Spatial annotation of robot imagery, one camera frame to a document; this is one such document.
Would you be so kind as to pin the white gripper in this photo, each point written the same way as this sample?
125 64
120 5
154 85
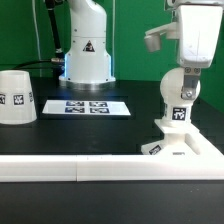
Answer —
199 27

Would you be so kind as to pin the white light bulb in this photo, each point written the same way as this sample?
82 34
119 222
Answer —
177 110

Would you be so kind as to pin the white lamp base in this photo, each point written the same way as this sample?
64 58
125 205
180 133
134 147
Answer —
175 141

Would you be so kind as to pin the white lamp shade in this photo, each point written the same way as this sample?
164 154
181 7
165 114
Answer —
16 98

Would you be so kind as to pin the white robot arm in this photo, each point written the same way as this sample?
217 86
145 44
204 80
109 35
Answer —
87 62

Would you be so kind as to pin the white marker tag sheet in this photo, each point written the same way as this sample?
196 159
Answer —
103 108

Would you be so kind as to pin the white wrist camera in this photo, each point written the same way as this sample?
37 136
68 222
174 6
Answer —
153 37

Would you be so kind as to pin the white L-shaped fence wall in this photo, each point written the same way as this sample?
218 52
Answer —
207 164

